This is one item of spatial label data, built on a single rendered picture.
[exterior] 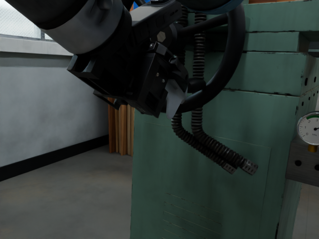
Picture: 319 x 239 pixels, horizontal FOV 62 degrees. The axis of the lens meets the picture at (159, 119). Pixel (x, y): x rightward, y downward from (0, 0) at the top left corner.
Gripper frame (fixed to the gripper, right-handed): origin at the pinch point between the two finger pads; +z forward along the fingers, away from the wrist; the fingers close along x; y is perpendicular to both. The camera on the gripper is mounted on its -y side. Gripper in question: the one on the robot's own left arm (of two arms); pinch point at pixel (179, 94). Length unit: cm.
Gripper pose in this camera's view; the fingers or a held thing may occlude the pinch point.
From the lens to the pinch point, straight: 44.3
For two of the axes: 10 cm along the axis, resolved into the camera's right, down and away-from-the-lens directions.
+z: 4.5, 3.7, 8.1
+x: 8.3, 1.7, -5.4
